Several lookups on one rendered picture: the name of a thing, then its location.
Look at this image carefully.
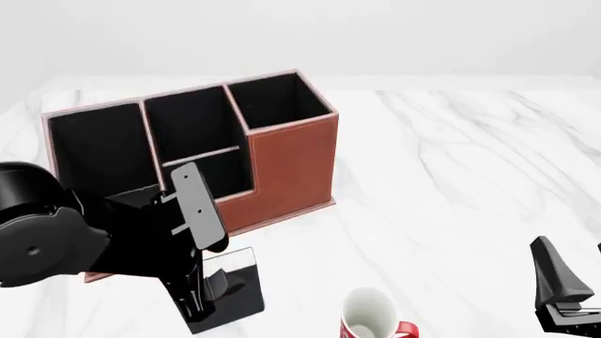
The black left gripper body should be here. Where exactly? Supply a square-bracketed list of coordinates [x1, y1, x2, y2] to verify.
[87, 183, 201, 284]

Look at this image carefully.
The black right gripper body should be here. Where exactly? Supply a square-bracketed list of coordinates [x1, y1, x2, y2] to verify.
[534, 298, 601, 334]

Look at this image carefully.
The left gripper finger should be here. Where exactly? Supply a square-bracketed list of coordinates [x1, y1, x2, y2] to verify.
[204, 268, 232, 304]
[161, 245, 208, 322]

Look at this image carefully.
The glossy black book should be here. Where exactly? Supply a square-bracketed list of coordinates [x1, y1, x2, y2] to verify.
[177, 245, 266, 335]

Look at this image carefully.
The red-brown desk caddy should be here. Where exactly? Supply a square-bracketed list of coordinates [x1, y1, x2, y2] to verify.
[40, 68, 340, 284]

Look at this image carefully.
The red and white mug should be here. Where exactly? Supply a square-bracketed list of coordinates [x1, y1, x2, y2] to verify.
[338, 286, 421, 338]

